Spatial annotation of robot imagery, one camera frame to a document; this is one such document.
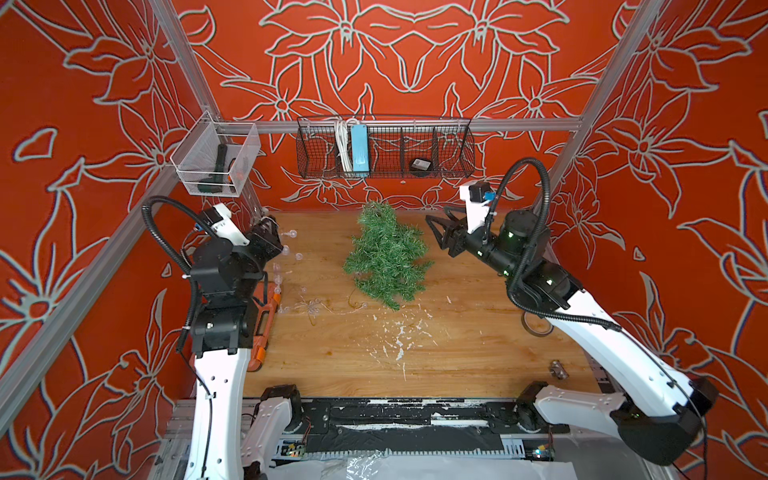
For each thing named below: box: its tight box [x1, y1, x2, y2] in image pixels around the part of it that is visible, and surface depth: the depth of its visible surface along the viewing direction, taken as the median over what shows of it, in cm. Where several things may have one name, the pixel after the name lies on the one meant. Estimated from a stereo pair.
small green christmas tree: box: [343, 202, 433, 310], surface depth 74 cm
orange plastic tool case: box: [248, 281, 281, 372], surface depth 83 cm
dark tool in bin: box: [198, 143, 228, 194], surface depth 83 cm
